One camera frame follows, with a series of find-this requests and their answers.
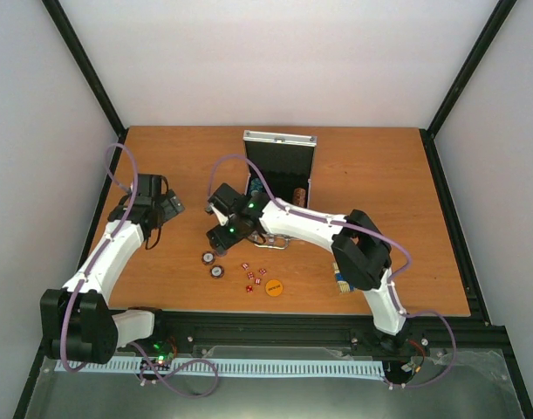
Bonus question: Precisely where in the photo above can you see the red poker chip stack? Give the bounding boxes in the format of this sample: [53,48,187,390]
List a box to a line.
[292,188,307,208]

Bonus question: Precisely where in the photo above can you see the aluminium poker case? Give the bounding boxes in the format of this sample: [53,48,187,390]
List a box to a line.
[243,129,317,208]

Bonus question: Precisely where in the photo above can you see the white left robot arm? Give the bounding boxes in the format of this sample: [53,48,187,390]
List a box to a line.
[40,174,184,372]

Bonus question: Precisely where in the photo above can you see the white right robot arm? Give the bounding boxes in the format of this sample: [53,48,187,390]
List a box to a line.
[207,183,406,336]

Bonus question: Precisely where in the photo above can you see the brown poker chip stack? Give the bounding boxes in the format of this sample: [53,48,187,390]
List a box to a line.
[202,251,215,265]

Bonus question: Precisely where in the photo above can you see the black poker chip stack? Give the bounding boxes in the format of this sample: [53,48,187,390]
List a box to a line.
[209,265,225,278]

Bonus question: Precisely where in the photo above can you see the orange dealer button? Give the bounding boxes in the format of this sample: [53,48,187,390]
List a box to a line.
[265,279,284,297]

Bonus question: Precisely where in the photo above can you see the blue playing card box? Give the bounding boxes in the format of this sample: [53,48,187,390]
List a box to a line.
[332,262,355,293]

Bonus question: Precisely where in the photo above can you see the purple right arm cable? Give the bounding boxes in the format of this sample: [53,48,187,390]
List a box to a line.
[208,154,458,390]

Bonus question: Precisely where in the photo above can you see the light blue cable duct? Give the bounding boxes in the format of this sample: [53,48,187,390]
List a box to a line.
[78,355,386,381]

